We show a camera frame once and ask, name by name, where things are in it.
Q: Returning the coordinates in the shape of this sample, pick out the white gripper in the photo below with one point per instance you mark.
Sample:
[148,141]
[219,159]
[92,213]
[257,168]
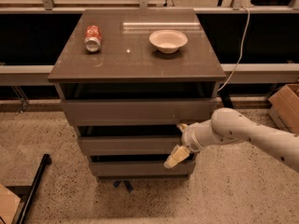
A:
[189,138]

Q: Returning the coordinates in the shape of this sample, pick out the grey drawer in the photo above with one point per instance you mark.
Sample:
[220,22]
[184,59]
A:
[136,112]
[127,145]
[139,168]

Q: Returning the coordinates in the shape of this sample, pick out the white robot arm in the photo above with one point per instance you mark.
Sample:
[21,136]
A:
[226,126]

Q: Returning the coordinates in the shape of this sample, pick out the grey drawer cabinet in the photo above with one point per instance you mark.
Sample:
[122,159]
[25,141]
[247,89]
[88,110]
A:
[128,67]

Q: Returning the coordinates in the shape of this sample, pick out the grey bottom drawer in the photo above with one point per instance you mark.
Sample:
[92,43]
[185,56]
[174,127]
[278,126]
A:
[139,168]

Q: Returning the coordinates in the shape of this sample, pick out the grey top drawer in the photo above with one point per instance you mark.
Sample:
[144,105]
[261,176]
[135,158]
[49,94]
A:
[136,112]

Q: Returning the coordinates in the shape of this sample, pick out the white paper bowl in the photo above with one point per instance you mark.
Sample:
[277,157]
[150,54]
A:
[168,41]

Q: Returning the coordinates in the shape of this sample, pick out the cardboard box right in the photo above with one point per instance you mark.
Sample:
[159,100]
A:
[285,108]

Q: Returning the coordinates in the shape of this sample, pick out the red soda can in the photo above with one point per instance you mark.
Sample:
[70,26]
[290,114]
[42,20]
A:
[93,38]

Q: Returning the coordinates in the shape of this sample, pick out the black pole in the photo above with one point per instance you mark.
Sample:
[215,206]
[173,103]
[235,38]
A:
[46,160]

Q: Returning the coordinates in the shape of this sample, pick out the cardboard box left corner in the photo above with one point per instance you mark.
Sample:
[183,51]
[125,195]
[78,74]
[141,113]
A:
[9,203]

